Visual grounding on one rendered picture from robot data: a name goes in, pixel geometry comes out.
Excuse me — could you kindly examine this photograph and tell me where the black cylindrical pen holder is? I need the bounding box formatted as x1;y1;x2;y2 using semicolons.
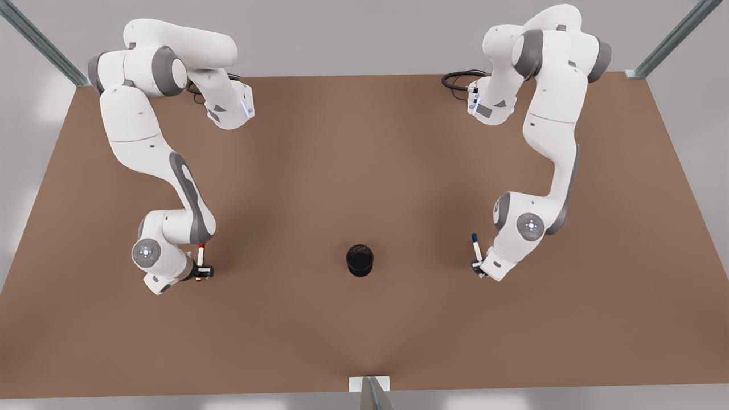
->
346;244;374;278

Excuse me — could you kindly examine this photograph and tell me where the silver frame post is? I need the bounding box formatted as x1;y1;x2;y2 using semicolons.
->
625;0;723;79
0;0;92;88
349;376;396;410

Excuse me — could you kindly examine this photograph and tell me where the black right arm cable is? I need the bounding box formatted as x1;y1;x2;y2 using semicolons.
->
186;73;243;105

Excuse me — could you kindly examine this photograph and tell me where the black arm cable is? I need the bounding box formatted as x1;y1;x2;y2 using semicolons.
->
186;73;243;105
441;69;489;103

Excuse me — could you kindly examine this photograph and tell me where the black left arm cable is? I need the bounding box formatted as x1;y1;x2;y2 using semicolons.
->
441;69;489;103

